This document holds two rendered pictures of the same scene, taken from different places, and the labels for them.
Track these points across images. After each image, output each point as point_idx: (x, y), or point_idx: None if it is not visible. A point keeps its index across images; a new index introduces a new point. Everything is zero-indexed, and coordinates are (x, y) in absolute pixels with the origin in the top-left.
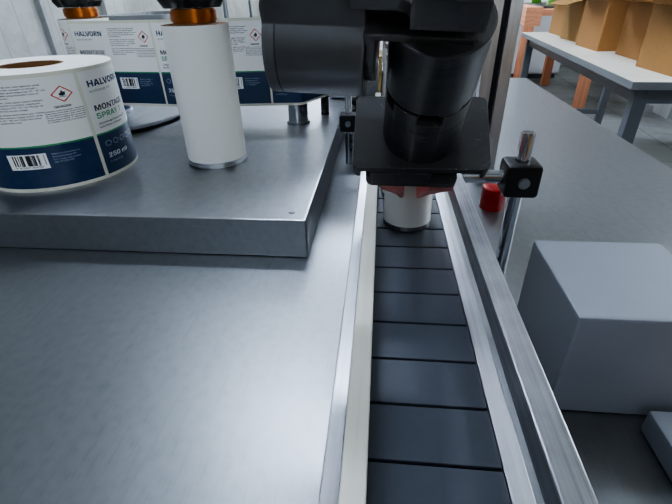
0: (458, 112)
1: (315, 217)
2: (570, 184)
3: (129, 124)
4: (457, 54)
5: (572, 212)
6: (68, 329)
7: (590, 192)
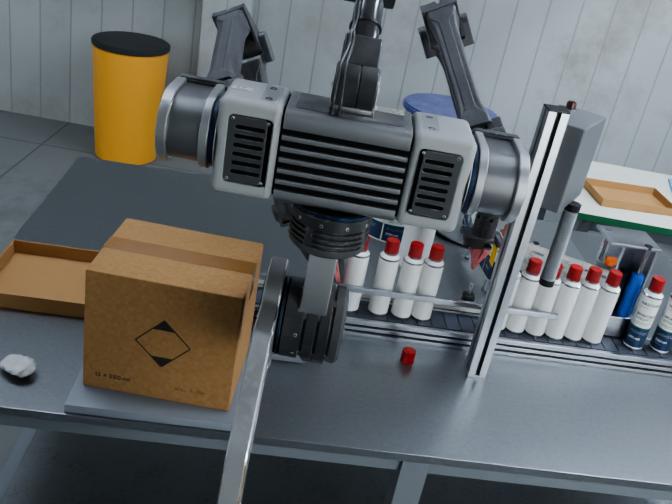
0: (300, 249)
1: (368, 298)
2: (451, 401)
3: (451, 235)
4: (288, 231)
5: (406, 387)
6: (292, 257)
7: (439, 405)
